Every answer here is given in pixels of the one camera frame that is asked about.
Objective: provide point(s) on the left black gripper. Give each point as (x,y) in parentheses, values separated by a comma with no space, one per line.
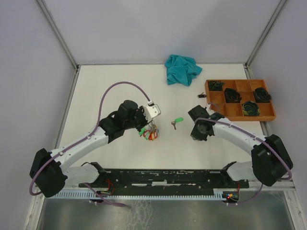
(141,110)

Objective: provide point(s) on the large metal keyring yellow handle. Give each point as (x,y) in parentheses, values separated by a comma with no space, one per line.
(149,132)

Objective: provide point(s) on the green tag key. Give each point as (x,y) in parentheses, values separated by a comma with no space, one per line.
(177,120)

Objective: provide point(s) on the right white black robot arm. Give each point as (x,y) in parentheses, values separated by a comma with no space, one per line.
(270,161)

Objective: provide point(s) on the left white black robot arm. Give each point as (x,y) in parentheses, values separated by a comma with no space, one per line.
(52,170)

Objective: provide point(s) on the black key tag key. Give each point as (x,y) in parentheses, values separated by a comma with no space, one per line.
(202,95)

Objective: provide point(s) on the wooden compartment tray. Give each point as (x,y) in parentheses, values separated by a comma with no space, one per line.
(240,100)

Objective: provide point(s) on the teal cloth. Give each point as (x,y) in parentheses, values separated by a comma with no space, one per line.
(181,70)

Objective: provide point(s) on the green key tag on ring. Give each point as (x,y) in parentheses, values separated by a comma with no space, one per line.
(142,131)

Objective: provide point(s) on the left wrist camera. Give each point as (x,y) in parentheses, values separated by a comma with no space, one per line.
(151,111)

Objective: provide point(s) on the aluminium frame rail right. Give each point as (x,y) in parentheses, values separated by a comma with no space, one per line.
(264,34)

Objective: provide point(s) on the aluminium frame rail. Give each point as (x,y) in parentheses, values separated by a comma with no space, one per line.
(56,31)
(264,34)

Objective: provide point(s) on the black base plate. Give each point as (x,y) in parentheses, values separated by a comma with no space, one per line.
(163,182)

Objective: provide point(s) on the aluminium frame rail left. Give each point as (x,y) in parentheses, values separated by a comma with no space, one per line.
(56,31)

